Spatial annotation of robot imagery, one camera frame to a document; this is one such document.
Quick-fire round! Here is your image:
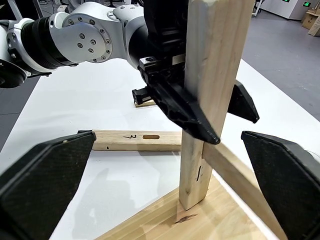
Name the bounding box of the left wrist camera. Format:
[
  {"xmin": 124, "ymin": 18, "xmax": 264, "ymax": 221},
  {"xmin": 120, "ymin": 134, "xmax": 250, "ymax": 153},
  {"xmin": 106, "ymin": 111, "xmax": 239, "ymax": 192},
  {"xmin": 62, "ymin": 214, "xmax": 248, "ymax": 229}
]
[{"xmin": 142, "ymin": 0, "xmax": 189, "ymax": 53}]

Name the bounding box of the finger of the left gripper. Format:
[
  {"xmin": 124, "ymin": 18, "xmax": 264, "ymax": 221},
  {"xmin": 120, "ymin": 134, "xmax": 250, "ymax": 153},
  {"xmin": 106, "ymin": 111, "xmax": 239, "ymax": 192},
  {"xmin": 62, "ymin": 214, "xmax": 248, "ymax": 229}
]
[
  {"xmin": 146, "ymin": 74, "xmax": 222, "ymax": 145},
  {"xmin": 226, "ymin": 80, "xmax": 260, "ymax": 124}
]

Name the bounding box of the wooden leg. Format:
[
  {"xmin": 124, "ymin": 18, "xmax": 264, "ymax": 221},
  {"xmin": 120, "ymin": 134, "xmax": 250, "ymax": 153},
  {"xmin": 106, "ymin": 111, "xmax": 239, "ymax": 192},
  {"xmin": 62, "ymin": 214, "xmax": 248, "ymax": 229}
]
[{"xmin": 178, "ymin": 0, "xmax": 256, "ymax": 211}]

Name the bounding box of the wooden seat board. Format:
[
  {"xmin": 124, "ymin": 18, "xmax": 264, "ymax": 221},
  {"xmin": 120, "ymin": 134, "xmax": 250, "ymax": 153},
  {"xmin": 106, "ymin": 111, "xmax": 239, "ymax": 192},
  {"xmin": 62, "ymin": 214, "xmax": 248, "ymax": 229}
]
[{"xmin": 93, "ymin": 174, "xmax": 281, "ymax": 240}]

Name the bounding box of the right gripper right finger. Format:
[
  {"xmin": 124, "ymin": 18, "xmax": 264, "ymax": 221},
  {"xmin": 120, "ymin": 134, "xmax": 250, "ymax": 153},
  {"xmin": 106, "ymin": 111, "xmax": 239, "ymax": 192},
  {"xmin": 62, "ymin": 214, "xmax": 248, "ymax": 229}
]
[{"xmin": 240, "ymin": 130, "xmax": 320, "ymax": 240}]

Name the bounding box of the wooden bar with slot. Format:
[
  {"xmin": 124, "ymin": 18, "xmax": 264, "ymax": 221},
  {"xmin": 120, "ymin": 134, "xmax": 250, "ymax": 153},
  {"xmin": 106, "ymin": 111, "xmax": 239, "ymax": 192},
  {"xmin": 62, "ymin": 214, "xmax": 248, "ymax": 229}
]
[{"xmin": 77, "ymin": 129, "xmax": 183, "ymax": 153}]

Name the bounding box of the robot body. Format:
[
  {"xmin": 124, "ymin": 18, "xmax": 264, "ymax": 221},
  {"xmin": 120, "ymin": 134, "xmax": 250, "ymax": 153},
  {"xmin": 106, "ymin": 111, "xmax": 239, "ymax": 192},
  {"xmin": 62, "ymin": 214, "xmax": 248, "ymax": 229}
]
[{"xmin": 0, "ymin": 59, "xmax": 27, "ymax": 89}]

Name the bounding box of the cardboard box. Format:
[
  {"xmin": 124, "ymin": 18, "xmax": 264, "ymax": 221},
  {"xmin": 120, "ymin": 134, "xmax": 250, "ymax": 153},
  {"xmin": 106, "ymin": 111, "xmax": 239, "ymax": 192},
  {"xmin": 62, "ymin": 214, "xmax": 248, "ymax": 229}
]
[{"xmin": 301, "ymin": 8, "xmax": 320, "ymax": 37}]

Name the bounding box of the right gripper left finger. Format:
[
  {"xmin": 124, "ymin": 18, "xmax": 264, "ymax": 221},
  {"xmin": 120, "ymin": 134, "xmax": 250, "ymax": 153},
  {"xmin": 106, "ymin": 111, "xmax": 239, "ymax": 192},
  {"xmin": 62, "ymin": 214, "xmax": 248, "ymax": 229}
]
[{"xmin": 0, "ymin": 130, "xmax": 97, "ymax": 240}]

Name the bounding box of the wooden cross bar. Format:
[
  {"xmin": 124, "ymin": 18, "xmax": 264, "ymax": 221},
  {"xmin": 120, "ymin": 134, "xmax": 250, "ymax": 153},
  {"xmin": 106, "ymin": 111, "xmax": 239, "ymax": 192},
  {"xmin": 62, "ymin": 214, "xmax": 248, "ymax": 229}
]
[{"xmin": 201, "ymin": 143, "xmax": 287, "ymax": 240}]

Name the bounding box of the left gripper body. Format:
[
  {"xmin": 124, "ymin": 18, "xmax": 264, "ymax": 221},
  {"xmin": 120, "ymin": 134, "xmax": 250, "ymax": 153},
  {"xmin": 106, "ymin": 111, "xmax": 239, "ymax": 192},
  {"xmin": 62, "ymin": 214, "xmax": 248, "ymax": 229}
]
[{"xmin": 128, "ymin": 23, "xmax": 188, "ymax": 106}]

